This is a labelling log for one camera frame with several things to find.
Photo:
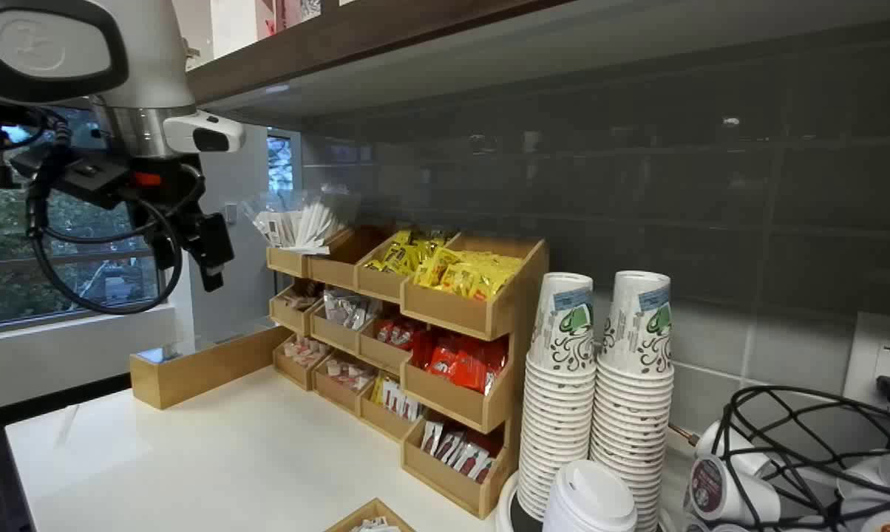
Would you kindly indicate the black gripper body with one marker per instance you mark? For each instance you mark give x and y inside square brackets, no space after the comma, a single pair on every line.
[193,224]

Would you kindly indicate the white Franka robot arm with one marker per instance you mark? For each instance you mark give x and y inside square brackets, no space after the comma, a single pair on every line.
[138,49]

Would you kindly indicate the tiered wooden organizer shelf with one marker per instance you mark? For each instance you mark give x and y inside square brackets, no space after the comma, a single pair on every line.
[455,400]

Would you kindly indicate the white pod dark label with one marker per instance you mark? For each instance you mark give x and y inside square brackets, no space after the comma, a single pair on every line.
[727,490]

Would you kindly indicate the clear wrapped stirrer packets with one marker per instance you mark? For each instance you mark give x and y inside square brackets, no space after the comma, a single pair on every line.
[270,227]

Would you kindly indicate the long low wooden box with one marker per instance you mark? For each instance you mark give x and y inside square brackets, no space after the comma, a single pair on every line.
[208,370]

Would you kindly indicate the white wrapped straw bundle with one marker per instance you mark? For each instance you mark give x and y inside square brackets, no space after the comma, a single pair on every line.
[314,230]

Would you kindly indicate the clear packet pile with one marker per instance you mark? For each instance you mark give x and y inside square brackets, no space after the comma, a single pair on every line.
[347,311]

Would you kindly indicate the yellow sweetener packet pile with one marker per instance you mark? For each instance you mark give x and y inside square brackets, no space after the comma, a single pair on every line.
[475,273]
[404,256]

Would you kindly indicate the small red packet pile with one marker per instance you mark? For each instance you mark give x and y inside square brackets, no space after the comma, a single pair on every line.
[400,333]

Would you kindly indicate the window with outdoor view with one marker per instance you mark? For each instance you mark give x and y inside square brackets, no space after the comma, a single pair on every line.
[1,256]

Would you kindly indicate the large red packet pile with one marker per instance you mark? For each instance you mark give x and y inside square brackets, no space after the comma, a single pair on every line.
[462,360]

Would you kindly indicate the small wooden box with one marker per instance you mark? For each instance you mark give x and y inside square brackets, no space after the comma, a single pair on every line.
[370,509]

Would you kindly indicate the white dark packet pile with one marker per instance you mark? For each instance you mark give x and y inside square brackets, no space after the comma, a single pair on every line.
[461,451]

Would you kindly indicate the white plastic cup lid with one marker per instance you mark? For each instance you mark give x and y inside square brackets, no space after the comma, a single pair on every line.
[586,499]

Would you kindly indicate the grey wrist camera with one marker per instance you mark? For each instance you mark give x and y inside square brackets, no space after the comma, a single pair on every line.
[202,134]

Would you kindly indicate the black wrist mount bracket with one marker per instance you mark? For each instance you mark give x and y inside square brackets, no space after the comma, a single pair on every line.
[92,182]

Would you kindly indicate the wooden wall cabinet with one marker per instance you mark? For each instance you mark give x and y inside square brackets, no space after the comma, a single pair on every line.
[462,41]

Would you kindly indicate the white wall outlet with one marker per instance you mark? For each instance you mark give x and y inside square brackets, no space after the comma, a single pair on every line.
[873,355]

